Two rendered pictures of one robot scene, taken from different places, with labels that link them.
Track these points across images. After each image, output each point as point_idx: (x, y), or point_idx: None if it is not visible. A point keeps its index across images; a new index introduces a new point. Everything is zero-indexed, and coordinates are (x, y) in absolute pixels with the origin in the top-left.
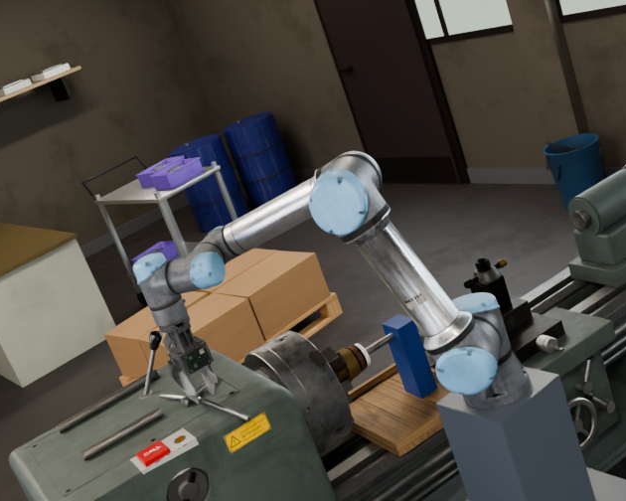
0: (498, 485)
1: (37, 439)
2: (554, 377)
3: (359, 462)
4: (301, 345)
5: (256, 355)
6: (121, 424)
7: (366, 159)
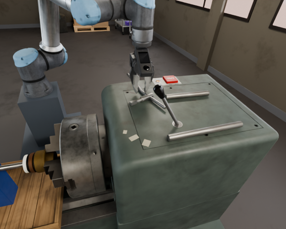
0: (64, 110)
1: (258, 131)
2: None
3: None
4: (69, 118)
5: (96, 122)
6: (190, 107)
7: None
